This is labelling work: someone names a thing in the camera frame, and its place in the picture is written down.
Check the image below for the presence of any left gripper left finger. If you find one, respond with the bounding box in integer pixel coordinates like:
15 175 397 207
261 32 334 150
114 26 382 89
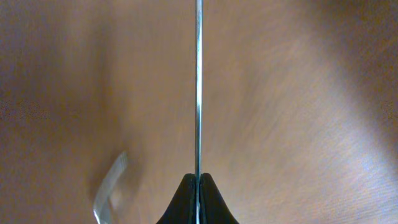
157 174 196 224

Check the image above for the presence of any steel fork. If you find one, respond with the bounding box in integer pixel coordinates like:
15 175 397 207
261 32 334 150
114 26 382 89
93 151 128 224
195 0 203 224

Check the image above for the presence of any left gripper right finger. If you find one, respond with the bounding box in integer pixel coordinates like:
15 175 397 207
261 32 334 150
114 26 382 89
199 173 239 224

